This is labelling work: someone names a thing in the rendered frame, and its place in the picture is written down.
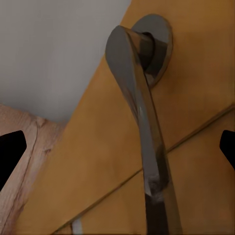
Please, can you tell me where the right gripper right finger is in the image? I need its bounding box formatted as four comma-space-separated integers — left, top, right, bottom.
219, 130, 235, 170

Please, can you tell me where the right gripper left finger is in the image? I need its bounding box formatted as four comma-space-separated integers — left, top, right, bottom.
0, 130, 27, 191

